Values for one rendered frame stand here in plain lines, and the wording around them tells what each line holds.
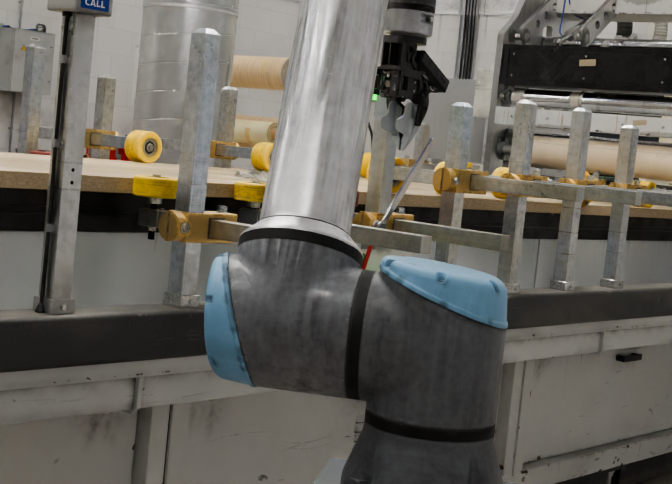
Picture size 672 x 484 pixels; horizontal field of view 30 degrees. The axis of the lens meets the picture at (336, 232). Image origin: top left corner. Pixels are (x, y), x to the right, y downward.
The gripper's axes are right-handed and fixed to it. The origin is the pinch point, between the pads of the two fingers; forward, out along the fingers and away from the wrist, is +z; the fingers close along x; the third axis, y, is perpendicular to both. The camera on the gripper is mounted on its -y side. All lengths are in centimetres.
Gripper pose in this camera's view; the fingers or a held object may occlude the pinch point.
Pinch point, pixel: (403, 143)
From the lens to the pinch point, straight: 239.1
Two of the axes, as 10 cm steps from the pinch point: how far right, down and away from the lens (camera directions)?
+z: -1.0, 9.9, 0.7
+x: 7.6, 1.2, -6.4
